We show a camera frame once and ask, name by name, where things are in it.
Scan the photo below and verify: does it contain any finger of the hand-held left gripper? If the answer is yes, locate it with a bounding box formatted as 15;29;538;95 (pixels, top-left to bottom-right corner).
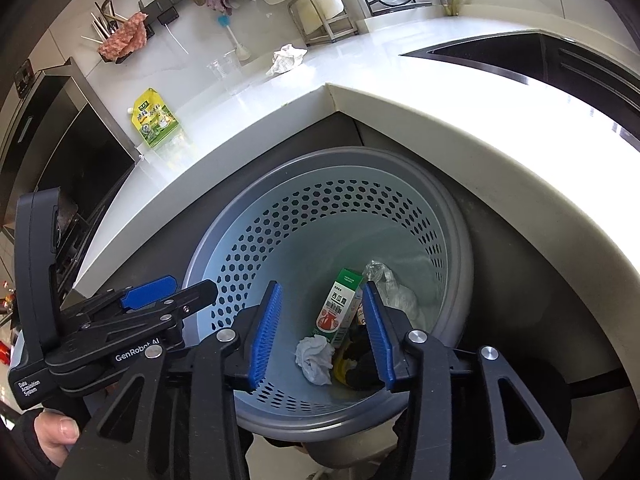
74;280;219;347
59;275;179;331

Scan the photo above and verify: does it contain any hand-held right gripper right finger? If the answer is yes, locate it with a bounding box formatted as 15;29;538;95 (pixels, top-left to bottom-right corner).
361;280;586;480

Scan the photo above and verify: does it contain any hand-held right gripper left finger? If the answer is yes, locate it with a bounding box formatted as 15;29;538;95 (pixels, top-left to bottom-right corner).
55;280;283;480

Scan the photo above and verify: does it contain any dark grey cloth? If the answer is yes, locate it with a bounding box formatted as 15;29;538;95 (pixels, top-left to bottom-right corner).
345;327;388;391

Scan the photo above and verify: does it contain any clear plastic bag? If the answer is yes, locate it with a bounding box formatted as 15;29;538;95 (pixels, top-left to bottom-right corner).
362;260;426;328

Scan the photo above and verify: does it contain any white green carton box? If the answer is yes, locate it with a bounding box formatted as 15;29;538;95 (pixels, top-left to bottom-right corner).
312;268;365;347

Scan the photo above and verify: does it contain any white tissue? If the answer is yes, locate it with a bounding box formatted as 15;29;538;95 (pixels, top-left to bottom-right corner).
295;335;336;387
265;44;308;77

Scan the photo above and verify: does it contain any grey perforated waste bin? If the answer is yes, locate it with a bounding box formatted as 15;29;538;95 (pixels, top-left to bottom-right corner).
182;146;475;436

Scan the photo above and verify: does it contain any person's left forearm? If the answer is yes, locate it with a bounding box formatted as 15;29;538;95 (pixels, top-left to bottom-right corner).
0;410;61;480

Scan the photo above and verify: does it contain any person's left hand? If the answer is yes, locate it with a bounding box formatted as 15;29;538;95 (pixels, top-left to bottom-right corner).
32;409;82;470

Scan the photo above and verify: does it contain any black kitchen appliance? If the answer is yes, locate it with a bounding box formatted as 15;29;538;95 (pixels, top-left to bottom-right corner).
0;57;138;281

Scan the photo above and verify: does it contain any yellow seasoning pouch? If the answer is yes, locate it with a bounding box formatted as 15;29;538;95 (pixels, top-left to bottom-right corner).
129;87;182;149

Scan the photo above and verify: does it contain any clear plastic cup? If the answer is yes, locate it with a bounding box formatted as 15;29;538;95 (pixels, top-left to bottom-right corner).
206;50;246;93

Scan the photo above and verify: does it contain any pink towel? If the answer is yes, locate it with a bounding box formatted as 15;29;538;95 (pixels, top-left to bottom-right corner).
97;12;149;61

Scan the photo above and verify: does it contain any bundle of chopsticks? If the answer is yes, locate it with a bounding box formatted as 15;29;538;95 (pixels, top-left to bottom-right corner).
82;0;131;43

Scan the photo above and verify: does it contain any thin white stick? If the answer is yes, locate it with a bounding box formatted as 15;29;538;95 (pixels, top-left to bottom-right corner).
165;27;190;55

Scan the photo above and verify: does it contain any blue white bottle brush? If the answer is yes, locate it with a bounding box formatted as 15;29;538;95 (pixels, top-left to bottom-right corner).
217;14;257;62

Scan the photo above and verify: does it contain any metal cutting board holder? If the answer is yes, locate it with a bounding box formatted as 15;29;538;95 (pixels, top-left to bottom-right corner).
287;0;360;47

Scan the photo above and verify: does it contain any dark kitchen sink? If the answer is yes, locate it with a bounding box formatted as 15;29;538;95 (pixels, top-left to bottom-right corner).
400;30;640;153

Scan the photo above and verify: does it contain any black wall switch panel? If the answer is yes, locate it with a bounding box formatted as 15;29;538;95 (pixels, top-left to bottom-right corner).
14;59;36;98

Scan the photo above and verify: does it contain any black wall hook rail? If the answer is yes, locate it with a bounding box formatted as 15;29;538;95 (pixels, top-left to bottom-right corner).
102;0;236;63

